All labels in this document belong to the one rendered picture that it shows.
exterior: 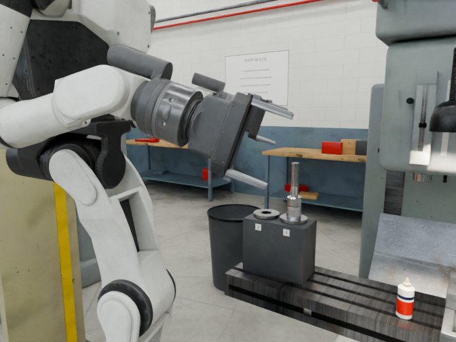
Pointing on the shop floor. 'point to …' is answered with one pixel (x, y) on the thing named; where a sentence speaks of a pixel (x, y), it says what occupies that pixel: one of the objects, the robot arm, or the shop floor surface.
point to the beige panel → (39, 261)
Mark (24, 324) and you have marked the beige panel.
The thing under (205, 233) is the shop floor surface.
